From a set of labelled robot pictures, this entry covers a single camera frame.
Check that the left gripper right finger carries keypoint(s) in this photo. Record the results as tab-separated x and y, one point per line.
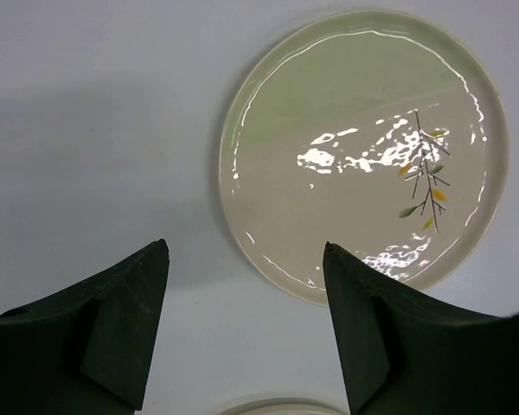
403	352

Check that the green cream plate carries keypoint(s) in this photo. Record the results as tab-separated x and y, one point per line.
372	129

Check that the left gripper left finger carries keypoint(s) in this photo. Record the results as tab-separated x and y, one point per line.
86	349

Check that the blue cream plate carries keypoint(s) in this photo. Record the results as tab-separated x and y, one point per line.
279	403

